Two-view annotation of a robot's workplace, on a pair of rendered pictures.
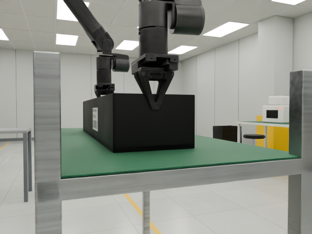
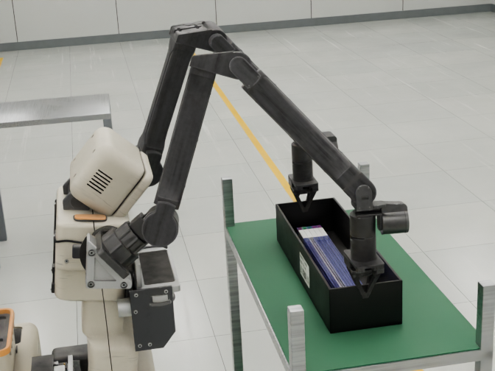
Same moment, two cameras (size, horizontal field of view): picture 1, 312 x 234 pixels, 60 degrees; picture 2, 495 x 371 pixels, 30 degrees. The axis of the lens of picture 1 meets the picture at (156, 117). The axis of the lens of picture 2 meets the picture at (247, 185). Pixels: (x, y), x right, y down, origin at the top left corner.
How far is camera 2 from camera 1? 165 cm
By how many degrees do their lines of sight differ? 21
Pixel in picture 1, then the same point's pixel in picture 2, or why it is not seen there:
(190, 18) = (395, 227)
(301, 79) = (482, 293)
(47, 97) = (297, 335)
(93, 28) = not seen: hidden behind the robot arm
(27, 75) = not seen: outside the picture
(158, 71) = (367, 272)
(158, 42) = (366, 251)
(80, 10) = not seen: hidden behind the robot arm
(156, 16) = (365, 231)
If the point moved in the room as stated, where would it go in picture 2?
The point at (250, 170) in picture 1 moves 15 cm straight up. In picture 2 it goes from (432, 361) to (434, 299)
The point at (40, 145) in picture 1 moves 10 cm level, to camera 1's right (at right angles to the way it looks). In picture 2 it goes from (295, 359) to (343, 361)
